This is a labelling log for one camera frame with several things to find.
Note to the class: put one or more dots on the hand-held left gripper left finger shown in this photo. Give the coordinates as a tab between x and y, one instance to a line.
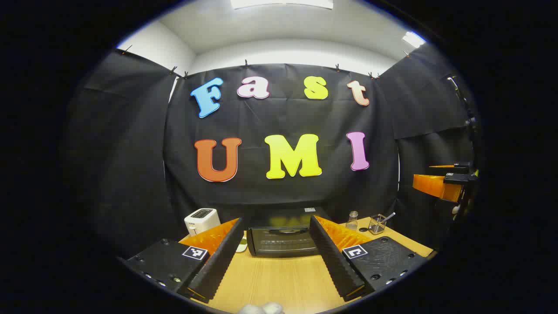
222	257

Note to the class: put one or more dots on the small ceiling light panel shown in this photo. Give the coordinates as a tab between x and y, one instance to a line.
413	39

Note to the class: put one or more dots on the black backdrop cloth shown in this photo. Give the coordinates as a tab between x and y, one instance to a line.
283	117

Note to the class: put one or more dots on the white toaster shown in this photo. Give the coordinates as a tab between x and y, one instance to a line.
201	220

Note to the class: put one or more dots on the white divided plate with beans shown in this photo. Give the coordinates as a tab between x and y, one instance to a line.
242	246

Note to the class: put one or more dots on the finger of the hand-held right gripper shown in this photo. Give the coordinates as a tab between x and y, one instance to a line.
462	168
431	185

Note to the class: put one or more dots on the black electric oven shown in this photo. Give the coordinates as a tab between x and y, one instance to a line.
279	242

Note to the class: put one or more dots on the metal spoon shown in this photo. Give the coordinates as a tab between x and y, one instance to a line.
389	216

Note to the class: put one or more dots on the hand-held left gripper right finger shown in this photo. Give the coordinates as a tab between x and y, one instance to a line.
331	261

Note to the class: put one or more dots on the clear glass bottle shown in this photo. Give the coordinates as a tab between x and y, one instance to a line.
352	222

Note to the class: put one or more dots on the long ceiling light panel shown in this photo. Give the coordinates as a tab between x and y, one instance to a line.
283	3

